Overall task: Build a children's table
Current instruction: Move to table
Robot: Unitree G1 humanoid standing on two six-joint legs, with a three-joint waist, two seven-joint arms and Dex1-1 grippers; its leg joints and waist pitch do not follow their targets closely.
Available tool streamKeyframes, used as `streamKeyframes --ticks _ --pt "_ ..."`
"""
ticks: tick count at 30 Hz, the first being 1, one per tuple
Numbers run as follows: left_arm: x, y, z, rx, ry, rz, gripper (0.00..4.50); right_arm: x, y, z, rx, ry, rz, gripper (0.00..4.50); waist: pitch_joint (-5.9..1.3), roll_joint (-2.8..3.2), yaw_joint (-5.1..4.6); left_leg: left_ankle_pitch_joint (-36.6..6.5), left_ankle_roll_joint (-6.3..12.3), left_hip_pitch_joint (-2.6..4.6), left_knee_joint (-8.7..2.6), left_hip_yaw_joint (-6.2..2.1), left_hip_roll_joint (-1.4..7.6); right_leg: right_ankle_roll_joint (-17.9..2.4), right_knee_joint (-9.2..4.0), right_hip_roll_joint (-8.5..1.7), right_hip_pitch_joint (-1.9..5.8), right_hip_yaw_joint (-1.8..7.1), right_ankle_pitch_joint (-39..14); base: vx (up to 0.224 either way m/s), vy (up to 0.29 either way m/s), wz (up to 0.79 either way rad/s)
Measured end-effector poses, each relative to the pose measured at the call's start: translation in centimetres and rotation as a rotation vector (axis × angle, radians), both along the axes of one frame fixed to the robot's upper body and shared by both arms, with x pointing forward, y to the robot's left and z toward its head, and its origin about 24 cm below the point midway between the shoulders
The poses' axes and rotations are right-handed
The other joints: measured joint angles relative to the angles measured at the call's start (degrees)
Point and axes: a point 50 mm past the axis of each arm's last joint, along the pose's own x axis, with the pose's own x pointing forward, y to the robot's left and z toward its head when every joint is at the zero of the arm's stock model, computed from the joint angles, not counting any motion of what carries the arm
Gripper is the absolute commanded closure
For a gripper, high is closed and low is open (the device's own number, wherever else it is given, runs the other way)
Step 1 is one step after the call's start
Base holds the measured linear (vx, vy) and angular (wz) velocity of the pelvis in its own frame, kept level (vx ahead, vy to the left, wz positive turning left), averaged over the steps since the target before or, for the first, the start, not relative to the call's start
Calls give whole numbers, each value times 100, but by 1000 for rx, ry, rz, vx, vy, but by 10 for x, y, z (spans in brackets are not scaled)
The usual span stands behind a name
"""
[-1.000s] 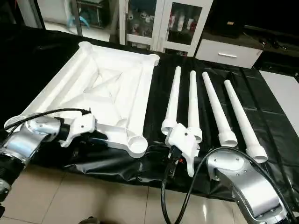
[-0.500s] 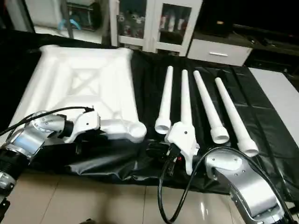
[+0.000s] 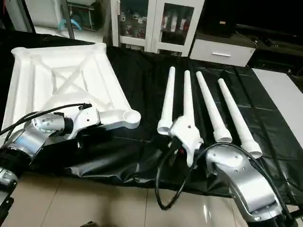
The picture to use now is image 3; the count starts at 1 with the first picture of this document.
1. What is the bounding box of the white side table board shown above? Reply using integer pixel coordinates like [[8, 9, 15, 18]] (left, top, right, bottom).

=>
[[252, 68, 303, 139]]

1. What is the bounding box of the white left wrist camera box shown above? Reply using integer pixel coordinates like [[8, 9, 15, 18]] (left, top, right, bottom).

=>
[[71, 106, 103, 138]]

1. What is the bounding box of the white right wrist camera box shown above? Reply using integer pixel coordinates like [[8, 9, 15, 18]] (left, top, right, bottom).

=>
[[169, 116, 205, 167]]

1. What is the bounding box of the black box with yellow label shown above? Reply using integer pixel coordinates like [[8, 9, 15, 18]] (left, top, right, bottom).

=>
[[204, 0, 238, 38]]

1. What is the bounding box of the teal plastic object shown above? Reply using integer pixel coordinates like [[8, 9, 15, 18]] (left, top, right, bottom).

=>
[[61, 18, 84, 32]]

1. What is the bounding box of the black plastic work mat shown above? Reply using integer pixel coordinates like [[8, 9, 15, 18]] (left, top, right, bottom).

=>
[[0, 28, 303, 200]]

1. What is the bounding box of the white glass door cabinet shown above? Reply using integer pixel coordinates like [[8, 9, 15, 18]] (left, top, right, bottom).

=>
[[110, 0, 205, 53]]

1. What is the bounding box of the white plastic children's table top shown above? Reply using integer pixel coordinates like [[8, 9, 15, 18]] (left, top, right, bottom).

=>
[[2, 43, 142, 143]]

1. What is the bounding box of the white plastic table leg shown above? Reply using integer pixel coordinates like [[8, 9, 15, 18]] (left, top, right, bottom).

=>
[[196, 71, 233, 144], [217, 78, 263, 159], [157, 66, 177, 136], [182, 70, 196, 122]]

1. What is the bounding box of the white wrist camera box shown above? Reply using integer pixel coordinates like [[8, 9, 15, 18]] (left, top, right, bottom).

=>
[[71, 106, 103, 138], [169, 116, 205, 167]]

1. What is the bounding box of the white low drawer unit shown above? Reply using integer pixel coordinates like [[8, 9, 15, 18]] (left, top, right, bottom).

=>
[[189, 38, 257, 68]]

